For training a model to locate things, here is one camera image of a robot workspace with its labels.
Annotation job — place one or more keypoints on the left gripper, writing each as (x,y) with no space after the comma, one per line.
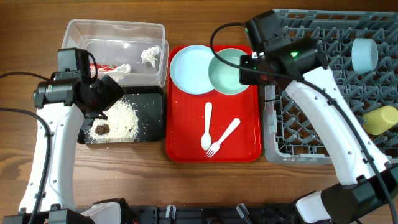
(112,92)

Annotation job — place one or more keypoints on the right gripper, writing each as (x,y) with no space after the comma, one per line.
(245,78)

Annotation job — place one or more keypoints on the brown food chunk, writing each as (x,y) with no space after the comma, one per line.
(102,129)

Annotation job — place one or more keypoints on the green bowl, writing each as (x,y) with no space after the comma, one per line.
(224,78)

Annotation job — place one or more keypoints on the white rice pile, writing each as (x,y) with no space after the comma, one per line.
(123,123)

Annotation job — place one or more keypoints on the red snack wrapper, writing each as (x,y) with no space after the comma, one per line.
(104,67)

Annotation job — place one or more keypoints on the white tissue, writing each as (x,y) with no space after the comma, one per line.
(124,68)
(149,55)

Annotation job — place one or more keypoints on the light blue bowl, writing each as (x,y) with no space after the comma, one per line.
(364,55)

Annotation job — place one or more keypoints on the yellow plastic cup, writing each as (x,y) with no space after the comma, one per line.
(380,120)

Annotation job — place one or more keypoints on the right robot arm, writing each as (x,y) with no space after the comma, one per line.
(366,178)

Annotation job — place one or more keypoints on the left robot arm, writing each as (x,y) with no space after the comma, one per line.
(63,105)

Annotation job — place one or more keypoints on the black plastic tray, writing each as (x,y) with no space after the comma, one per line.
(148,102)

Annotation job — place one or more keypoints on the light blue plate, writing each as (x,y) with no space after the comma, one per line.
(189,69)

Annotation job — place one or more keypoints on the red serving tray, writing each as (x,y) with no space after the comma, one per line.
(186,122)

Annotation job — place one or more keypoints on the white plastic spoon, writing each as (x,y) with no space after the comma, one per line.
(206,137)

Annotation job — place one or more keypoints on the white plastic fork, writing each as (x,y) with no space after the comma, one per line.
(214,148)

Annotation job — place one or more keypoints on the clear plastic bin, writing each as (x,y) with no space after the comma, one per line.
(122,42)

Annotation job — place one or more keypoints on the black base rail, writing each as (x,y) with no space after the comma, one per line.
(274,213)

